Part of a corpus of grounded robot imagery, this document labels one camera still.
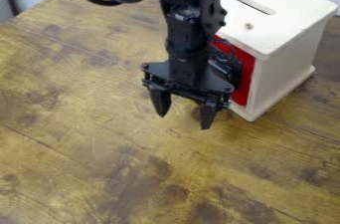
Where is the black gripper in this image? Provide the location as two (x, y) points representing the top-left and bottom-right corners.
(141, 5), (233, 129)

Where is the red wooden drawer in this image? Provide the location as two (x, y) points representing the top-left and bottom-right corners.
(209, 36), (255, 107)

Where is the black metal drawer handle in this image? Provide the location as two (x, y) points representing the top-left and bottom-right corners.
(207, 40), (244, 91)

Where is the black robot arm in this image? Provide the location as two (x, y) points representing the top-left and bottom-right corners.
(88, 0), (235, 129)

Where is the white wooden box cabinet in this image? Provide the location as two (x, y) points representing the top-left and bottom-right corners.
(217, 0), (337, 121)

